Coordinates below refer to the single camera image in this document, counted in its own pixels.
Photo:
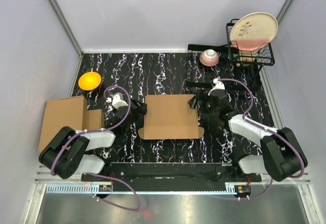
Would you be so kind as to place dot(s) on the orange bowl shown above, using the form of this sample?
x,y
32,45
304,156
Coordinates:
x,y
89,81

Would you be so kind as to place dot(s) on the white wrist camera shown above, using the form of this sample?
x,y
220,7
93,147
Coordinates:
x,y
117,101
217,85

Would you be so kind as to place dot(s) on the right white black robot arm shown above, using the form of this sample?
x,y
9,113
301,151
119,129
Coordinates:
x,y
281,155

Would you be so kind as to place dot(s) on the beige cup in rack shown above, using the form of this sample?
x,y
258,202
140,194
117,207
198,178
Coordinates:
x,y
247,57

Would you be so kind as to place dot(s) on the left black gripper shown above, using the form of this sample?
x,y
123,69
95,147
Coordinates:
x,y
140,111

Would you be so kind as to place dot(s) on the pink patterned ceramic bowl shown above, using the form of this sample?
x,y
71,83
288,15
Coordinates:
x,y
209,58

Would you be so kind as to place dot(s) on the black wire dish rack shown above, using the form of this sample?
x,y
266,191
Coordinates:
x,y
200,76

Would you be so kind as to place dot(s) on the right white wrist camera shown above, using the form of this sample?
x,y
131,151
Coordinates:
x,y
217,85

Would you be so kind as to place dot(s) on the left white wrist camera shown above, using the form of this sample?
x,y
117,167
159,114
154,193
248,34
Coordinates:
x,y
117,101

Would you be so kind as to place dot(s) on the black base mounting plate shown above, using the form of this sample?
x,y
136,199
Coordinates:
x,y
221,172

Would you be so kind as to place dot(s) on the beige plate with leaf pattern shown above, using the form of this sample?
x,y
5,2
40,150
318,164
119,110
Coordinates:
x,y
254,31

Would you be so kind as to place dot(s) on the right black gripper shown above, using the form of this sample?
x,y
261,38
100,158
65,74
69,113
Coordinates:
x,y
201,95

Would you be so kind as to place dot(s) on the closed brown cardboard box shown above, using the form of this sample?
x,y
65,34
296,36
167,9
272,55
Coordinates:
x,y
70,112

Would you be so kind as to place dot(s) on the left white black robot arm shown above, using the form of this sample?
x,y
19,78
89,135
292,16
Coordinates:
x,y
66,152

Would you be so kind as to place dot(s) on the brown cardboard box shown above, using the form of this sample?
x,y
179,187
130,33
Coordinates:
x,y
170,117
70,112

